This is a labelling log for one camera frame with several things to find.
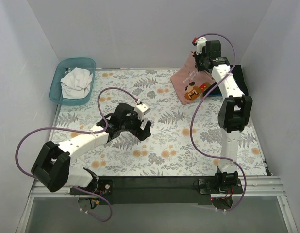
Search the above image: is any pink t shirt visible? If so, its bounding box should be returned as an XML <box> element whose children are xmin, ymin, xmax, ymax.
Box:
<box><xmin>170</xmin><ymin>52</ymin><xmax>215</xmax><ymax>105</ymax></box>

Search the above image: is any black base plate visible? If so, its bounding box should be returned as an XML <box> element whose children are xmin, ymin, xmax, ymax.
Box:
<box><xmin>70</xmin><ymin>176</ymin><xmax>243</xmax><ymax>205</ymax></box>

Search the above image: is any blue folded t shirt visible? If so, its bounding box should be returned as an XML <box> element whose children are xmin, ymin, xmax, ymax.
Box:
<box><xmin>207</xmin><ymin>93</ymin><xmax>222</xmax><ymax>97</ymax></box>

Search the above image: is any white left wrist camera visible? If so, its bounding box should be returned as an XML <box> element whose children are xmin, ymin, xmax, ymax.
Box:
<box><xmin>134</xmin><ymin>99</ymin><xmax>150</xmax><ymax>121</ymax></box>

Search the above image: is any aluminium frame rail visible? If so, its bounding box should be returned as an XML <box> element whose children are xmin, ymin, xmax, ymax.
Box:
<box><xmin>17</xmin><ymin>176</ymin><xmax>297</xmax><ymax>233</ymax></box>

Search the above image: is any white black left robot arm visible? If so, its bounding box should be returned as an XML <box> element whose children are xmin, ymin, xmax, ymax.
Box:
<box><xmin>31</xmin><ymin>103</ymin><xmax>151</xmax><ymax>194</ymax></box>

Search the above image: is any purple cable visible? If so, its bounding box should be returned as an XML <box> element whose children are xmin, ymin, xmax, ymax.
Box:
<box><xmin>15</xmin><ymin>87</ymin><xmax>141</xmax><ymax>222</ymax></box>
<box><xmin>190</xmin><ymin>33</ymin><xmax>247</xmax><ymax>212</ymax></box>

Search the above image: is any teal plastic basket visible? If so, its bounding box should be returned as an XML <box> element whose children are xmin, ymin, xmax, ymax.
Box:
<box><xmin>49</xmin><ymin>57</ymin><xmax>96</xmax><ymax>106</ymax></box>

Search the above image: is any black folded t shirt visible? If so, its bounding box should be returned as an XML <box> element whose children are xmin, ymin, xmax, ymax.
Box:
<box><xmin>211</xmin><ymin>65</ymin><xmax>249</xmax><ymax>96</ymax></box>

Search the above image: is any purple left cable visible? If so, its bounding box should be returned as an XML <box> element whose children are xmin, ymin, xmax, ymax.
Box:
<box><xmin>15</xmin><ymin>87</ymin><xmax>141</xmax><ymax>222</ymax></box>

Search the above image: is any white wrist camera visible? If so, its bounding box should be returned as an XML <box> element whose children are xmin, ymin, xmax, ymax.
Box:
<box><xmin>134</xmin><ymin>99</ymin><xmax>150</xmax><ymax>121</ymax></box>
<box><xmin>192</xmin><ymin>37</ymin><xmax>207</xmax><ymax>55</ymax></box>

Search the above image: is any white t shirt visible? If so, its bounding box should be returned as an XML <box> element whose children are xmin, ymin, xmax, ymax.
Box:
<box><xmin>61</xmin><ymin>68</ymin><xmax>93</xmax><ymax>99</ymax></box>

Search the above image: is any floral table mat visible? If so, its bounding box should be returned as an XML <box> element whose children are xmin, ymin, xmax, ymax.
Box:
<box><xmin>43</xmin><ymin>69</ymin><xmax>267</xmax><ymax>177</ymax></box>

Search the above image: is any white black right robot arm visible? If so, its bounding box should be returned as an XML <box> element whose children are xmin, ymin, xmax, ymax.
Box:
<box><xmin>192</xmin><ymin>37</ymin><xmax>252</xmax><ymax>194</ymax></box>

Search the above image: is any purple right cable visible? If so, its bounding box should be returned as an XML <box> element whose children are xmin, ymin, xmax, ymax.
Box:
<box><xmin>190</xmin><ymin>33</ymin><xmax>247</xmax><ymax>212</ymax></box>

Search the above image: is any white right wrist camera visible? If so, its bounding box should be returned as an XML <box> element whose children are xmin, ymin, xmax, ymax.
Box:
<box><xmin>192</xmin><ymin>37</ymin><xmax>207</xmax><ymax>55</ymax></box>

